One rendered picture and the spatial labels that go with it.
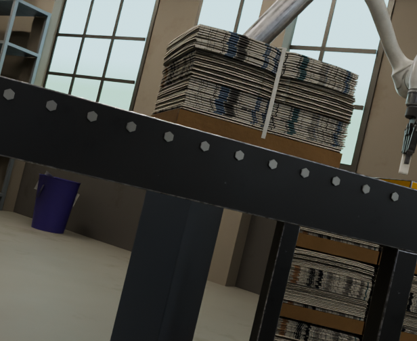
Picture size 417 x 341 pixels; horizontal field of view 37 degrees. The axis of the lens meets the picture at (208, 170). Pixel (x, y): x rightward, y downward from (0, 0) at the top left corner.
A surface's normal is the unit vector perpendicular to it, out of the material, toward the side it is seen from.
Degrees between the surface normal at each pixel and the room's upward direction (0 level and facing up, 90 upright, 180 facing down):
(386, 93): 90
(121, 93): 90
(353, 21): 90
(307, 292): 90
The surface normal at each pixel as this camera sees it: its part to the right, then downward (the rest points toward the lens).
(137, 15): -0.57, -0.17
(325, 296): -0.02, -0.05
